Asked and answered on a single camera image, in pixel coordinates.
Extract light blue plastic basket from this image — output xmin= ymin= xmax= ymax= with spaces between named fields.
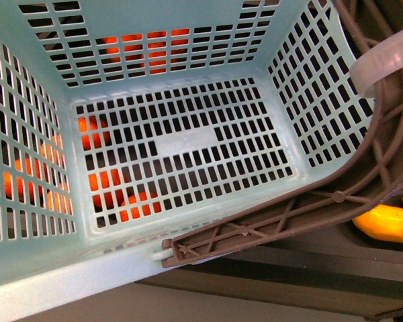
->
xmin=0 ymin=1 xmax=374 ymax=321

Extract brown basket handle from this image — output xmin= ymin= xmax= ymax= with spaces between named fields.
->
xmin=162 ymin=1 xmax=403 ymax=268

